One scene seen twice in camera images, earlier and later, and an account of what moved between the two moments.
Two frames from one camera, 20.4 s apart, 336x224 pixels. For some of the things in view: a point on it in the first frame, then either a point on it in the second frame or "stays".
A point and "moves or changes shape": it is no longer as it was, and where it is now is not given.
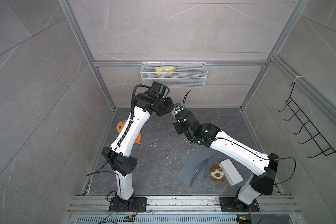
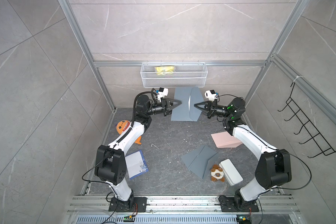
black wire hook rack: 325,148 stays
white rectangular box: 232,175 stays
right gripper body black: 179,130 to 215,111
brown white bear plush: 217,173 stays
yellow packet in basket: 164,70 stays
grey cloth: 207,152 to 189,96
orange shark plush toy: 119,126 stays
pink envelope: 173,113 moves or changes shape
